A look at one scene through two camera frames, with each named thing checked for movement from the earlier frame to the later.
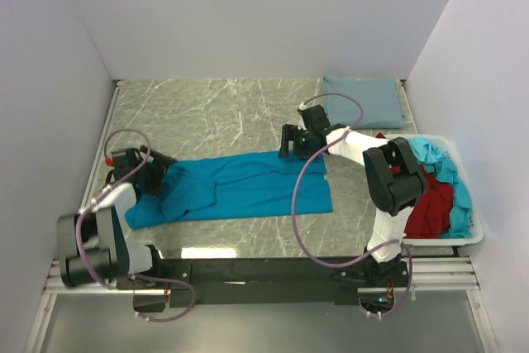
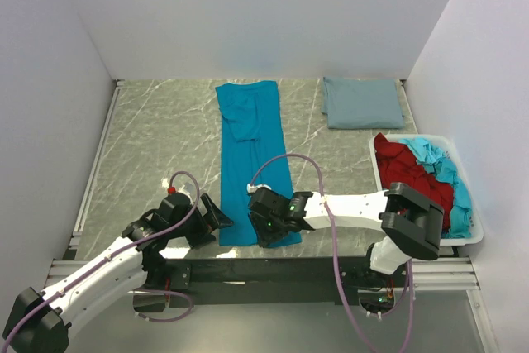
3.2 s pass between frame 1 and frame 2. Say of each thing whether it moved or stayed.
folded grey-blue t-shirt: stayed
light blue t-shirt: stayed
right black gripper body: moved
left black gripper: moved
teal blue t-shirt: moved
